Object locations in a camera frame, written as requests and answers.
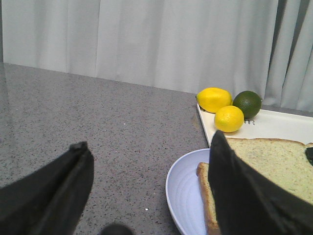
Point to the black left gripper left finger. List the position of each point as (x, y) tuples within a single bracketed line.
[(49, 201)]

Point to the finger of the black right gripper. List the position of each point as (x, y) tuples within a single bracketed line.
[(309, 154)]

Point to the rear yellow lemon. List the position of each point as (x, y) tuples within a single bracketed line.
[(212, 99)]

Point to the white serving tray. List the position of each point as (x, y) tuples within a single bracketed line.
[(271, 124)]

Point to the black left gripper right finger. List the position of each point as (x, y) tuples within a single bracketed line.
[(249, 204)]

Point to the yellow lemon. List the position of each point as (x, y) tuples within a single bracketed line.
[(229, 119), (212, 99)]

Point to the white curtain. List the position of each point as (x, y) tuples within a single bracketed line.
[(261, 45)]

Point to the front yellow lemon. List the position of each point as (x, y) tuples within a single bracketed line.
[(229, 119)]

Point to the light blue plate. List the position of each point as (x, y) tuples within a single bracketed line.
[(183, 193)]

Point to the green lime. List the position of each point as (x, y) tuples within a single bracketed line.
[(249, 102)]

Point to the bread slice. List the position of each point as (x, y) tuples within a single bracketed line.
[(284, 162), (210, 218)]

